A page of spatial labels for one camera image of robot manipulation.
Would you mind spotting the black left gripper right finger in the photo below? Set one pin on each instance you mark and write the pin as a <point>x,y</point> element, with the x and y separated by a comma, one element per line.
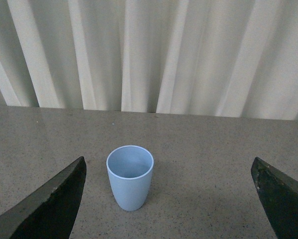
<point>278,194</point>

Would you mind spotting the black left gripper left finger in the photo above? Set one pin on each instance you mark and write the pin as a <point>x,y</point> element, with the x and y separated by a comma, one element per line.
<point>50,211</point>

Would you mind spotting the light blue plastic cup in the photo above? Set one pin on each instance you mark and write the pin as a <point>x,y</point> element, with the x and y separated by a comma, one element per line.
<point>130,170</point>

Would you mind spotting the white pleated curtain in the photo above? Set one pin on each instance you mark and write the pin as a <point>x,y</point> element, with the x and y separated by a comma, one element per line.
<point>228,58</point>

